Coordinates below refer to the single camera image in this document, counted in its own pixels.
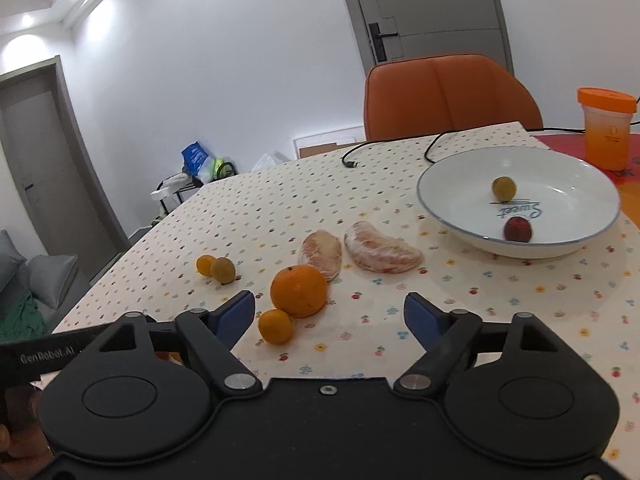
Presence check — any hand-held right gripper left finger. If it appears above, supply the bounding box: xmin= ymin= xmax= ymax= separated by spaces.
xmin=87 ymin=290 xmax=263 ymax=399

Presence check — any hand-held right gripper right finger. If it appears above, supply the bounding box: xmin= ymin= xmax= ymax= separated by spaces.
xmin=392 ymin=291 xmax=586 ymax=400

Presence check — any small round tangerine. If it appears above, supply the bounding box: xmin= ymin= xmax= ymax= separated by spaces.
xmin=258 ymin=308 xmax=295 ymax=345

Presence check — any green-brown plum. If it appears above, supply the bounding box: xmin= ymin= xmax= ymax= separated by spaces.
xmin=209 ymin=257 xmax=237 ymax=285

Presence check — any large orange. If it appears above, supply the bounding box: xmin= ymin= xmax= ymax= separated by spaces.
xmin=270 ymin=264 xmax=329 ymax=319

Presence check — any peeled pomelo segment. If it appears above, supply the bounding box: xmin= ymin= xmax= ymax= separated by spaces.
xmin=298 ymin=230 xmax=343 ymax=282
xmin=343 ymin=220 xmax=424 ymax=275

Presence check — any red plum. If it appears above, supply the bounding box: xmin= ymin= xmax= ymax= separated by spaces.
xmin=503 ymin=216 xmax=534 ymax=244

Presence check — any yellow-green plum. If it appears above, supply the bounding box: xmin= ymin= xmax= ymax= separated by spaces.
xmin=491 ymin=175 xmax=517 ymax=202

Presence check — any white plate with blue rim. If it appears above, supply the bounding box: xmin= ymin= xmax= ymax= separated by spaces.
xmin=416 ymin=146 xmax=622 ymax=260

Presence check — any person's left hand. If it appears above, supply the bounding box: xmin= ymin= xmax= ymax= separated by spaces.
xmin=0 ymin=385 xmax=48 ymax=461

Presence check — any green cloth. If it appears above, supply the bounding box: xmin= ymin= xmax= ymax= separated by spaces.
xmin=0 ymin=292 xmax=43 ymax=342

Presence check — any grey sofa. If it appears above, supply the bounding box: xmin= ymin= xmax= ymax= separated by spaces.
xmin=0 ymin=230 xmax=81 ymax=341

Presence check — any floral tablecloth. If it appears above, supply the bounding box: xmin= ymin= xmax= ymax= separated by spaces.
xmin=30 ymin=121 xmax=640 ymax=466

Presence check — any white plastic bag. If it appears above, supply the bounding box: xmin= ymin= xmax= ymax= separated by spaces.
xmin=250 ymin=152 xmax=286 ymax=173

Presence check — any blue plastic bag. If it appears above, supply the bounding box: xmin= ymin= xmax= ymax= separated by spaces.
xmin=181 ymin=141 xmax=213 ymax=182

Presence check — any brown cardboard sheet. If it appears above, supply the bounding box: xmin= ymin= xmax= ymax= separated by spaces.
xmin=299 ymin=140 xmax=368 ymax=159

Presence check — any dark grey side door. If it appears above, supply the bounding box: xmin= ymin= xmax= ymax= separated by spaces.
xmin=0 ymin=55 xmax=133 ymax=281

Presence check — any white framed board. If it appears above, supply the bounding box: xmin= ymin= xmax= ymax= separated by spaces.
xmin=291 ymin=127 xmax=368 ymax=161

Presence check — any orange chair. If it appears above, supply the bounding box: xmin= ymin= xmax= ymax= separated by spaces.
xmin=363 ymin=53 xmax=544 ymax=142

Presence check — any red printed tablecloth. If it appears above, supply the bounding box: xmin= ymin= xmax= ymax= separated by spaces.
xmin=530 ymin=130 xmax=640 ymax=186

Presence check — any orange cup with lid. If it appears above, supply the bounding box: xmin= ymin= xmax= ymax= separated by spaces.
xmin=576 ymin=87 xmax=637 ymax=171

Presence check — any black wire rack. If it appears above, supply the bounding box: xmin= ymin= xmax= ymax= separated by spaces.
xmin=150 ymin=160 xmax=236 ymax=221

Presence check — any black cable with plug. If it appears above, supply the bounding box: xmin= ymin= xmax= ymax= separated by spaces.
xmin=341 ymin=131 xmax=441 ymax=170

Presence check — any looped black cable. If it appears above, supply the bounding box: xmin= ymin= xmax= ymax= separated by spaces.
xmin=425 ymin=127 xmax=587 ymax=165

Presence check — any black door lock handle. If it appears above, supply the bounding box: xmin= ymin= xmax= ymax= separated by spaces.
xmin=368 ymin=22 xmax=401 ymax=63

